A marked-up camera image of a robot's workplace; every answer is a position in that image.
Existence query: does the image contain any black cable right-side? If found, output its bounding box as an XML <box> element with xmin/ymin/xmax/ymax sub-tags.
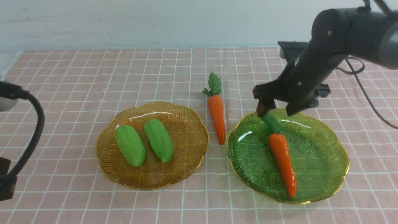
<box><xmin>336</xmin><ymin>56</ymin><xmax>398</xmax><ymax>130</ymax></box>

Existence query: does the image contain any green ribbed plastic plate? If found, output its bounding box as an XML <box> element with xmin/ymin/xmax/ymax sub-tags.
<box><xmin>226</xmin><ymin>108</ymin><xmax>349</xmax><ymax>204</ymax></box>

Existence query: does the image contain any orange toy carrot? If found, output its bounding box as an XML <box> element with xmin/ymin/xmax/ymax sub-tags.
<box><xmin>202</xmin><ymin>72</ymin><xmax>226</xmax><ymax>145</ymax></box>
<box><xmin>262</xmin><ymin>113</ymin><xmax>297</xmax><ymax>197</ymax></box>

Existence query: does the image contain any green toy gourd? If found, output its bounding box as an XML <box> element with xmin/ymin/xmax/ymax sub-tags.
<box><xmin>144</xmin><ymin>119</ymin><xmax>174</xmax><ymax>164</ymax></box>
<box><xmin>114</xmin><ymin>125</ymin><xmax>146</xmax><ymax>167</ymax></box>

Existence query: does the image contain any amber ribbed plastic plate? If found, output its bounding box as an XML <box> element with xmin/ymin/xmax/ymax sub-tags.
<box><xmin>96</xmin><ymin>101</ymin><xmax>209</xmax><ymax>190</ymax></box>

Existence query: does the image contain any black gripper right-side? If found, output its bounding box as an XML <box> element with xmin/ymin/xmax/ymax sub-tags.
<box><xmin>252</xmin><ymin>47</ymin><xmax>347</xmax><ymax>118</ymax></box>

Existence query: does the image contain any black camera cable left-side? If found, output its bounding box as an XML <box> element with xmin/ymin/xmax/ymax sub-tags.
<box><xmin>0</xmin><ymin>90</ymin><xmax>45</xmax><ymax>201</ymax></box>

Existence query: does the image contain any black wrist camera right-side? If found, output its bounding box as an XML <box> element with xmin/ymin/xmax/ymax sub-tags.
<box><xmin>277</xmin><ymin>41</ymin><xmax>308</xmax><ymax>63</ymax></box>

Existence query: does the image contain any pink checkered tablecloth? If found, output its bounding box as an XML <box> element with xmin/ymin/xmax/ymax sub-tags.
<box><xmin>1</xmin><ymin>47</ymin><xmax>397</xmax><ymax>224</ymax></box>

